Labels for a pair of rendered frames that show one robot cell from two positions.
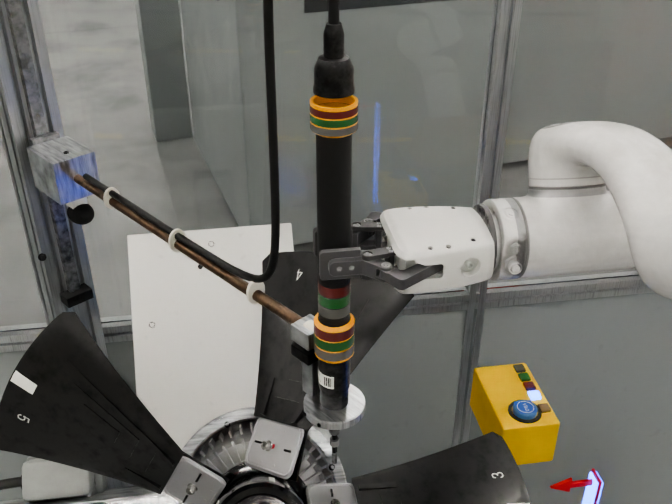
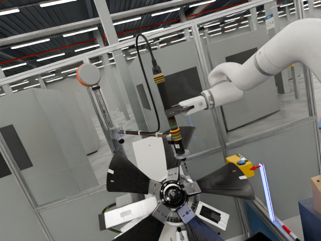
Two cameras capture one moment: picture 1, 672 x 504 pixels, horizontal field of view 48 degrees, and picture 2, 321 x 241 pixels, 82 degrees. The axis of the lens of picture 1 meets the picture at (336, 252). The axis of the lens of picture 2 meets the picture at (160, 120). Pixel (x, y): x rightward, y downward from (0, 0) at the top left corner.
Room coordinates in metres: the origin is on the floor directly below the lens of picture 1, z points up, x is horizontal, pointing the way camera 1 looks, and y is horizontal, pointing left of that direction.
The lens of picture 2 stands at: (-0.13, -0.05, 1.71)
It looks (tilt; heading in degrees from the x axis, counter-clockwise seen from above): 12 degrees down; 7
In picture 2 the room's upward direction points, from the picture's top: 18 degrees counter-clockwise
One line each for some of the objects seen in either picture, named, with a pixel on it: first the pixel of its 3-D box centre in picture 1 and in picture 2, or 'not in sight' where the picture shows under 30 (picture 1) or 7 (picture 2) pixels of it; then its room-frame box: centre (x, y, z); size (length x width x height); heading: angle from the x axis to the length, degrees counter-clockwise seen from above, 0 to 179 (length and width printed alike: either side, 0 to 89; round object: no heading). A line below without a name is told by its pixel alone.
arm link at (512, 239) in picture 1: (499, 240); (207, 100); (0.67, -0.17, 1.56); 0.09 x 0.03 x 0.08; 9
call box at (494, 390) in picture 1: (511, 415); (239, 167); (0.99, -0.31, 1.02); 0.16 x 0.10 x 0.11; 9
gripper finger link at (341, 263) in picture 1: (355, 269); (174, 112); (0.62, -0.02, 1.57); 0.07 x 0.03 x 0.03; 99
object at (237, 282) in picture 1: (175, 242); (140, 134); (0.87, 0.21, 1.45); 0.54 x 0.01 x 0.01; 44
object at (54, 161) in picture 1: (62, 168); (115, 132); (1.10, 0.43, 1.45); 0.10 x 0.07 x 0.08; 44
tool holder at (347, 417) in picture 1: (327, 371); (177, 145); (0.65, 0.01, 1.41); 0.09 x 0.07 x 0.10; 44
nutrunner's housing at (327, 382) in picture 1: (334, 255); (169, 113); (0.65, 0.00, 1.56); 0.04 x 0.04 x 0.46
